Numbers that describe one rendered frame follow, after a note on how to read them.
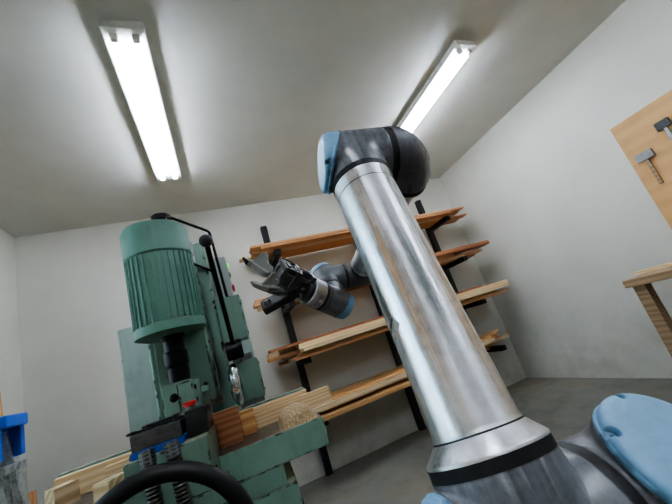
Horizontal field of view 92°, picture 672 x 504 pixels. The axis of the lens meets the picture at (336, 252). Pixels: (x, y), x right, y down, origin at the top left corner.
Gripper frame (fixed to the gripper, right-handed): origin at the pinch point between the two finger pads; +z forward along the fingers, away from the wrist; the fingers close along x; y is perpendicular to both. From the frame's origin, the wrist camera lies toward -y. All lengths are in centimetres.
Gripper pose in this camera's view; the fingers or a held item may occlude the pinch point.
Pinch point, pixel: (244, 271)
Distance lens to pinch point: 91.9
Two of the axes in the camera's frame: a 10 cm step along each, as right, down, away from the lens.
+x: 3.8, 4.0, -8.3
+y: 5.5, -8.2, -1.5
